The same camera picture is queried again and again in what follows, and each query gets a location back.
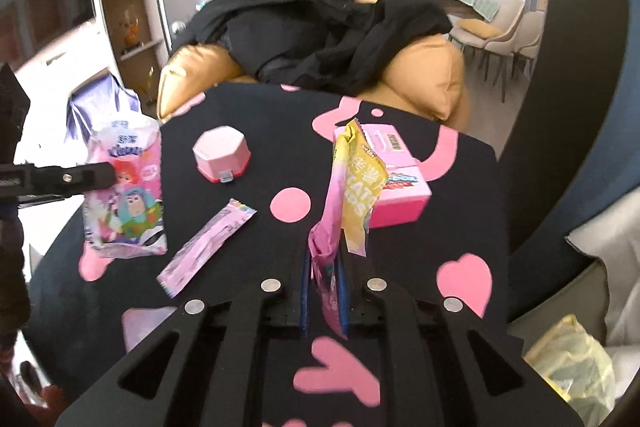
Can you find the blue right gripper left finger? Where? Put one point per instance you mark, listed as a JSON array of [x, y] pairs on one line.
[[304, 292]]

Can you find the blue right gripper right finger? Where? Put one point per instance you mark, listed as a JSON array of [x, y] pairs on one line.
[[342, 292]]

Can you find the yellow pink snack wrapper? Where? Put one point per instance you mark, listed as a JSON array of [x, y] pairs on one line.
[[325, 238]]

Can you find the cartoon tissue pack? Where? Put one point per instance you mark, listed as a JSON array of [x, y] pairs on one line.
[[125, 220]]

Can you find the trash bin with yellow bag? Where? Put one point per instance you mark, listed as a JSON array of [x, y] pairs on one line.
[[577, 367]]

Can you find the person's left hand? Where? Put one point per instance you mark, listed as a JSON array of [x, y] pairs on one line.
[[45, 402]]

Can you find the pink milk carton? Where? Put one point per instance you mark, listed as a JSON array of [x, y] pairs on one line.
[[405, 194]]

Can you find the pink stick wrapper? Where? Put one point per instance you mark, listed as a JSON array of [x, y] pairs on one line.
[[193, 255]]

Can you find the purple plastic bag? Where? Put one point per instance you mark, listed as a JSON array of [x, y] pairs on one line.
[[95, 104]]

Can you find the black pink patterned tablecloth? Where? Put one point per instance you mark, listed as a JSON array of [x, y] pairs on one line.
[[456, 247]]

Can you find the pink hexagonal box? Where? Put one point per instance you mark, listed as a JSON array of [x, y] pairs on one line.
[[221, 154]]

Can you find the orange leather armchair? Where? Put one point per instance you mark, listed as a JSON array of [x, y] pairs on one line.
[[425, 79]]

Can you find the black jacket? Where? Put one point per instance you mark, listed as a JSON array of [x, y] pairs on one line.
[[337, 46]]

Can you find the beige sofa cover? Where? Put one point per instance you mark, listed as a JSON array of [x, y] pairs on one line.
[[605, 300]]

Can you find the beige dining chair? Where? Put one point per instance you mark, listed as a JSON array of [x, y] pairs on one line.
[[513, 36]]

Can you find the blue partition panel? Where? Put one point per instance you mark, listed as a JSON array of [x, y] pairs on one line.
[[610, 170]]

